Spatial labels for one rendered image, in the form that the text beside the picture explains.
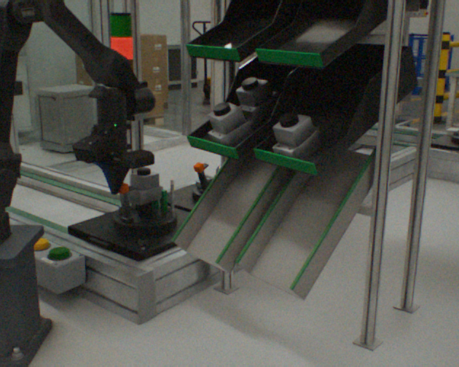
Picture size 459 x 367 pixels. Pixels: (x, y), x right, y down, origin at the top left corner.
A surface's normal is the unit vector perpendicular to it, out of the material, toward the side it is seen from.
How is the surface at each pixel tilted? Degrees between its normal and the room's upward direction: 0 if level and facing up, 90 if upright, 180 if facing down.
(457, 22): 90
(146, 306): 90
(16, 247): 0
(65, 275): 90
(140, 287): 90
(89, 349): 0
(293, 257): 45
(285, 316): 0
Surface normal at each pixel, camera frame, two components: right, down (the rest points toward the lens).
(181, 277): 0.78, 0.19
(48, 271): -0.63, 0.22
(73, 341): 0.01, -0.96
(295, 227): -0.53, -0.55
